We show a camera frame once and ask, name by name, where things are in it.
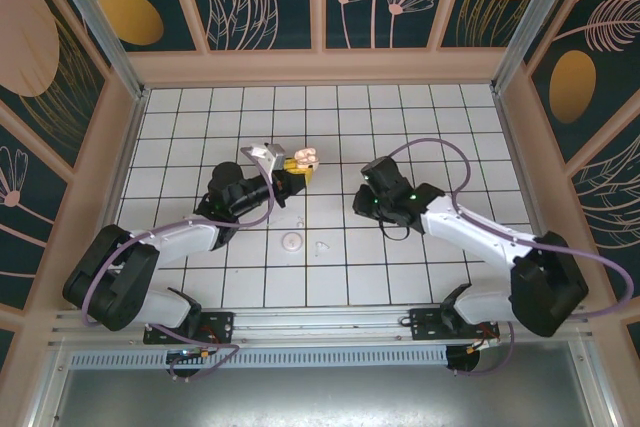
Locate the cream earbud charging case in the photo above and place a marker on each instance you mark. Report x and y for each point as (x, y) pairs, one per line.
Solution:
(306, 158)

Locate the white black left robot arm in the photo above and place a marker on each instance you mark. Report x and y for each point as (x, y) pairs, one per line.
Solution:
(175, 242)

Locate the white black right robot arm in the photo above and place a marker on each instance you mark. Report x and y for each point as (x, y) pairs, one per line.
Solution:
(465, 227)

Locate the small round pale disc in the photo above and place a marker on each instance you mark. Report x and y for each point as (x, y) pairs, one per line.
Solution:
(292, 242)

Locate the small clear ear hook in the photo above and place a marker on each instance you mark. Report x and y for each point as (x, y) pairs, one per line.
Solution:
(320, 247)

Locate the grey metal sheet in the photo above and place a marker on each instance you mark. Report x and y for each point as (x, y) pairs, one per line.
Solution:
(320, 397)

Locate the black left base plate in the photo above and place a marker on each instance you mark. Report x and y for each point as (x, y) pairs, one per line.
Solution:
(222, 324)

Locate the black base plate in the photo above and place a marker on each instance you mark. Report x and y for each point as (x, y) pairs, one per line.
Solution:
(222, 324)
(425, 324)

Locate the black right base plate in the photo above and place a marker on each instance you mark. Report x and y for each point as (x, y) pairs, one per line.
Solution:
(425, 324)

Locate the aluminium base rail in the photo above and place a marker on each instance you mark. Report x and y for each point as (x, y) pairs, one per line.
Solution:
(320, 321)

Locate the aluminium corner post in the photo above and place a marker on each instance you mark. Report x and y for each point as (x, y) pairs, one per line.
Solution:
(107, 32)
(531, 22)

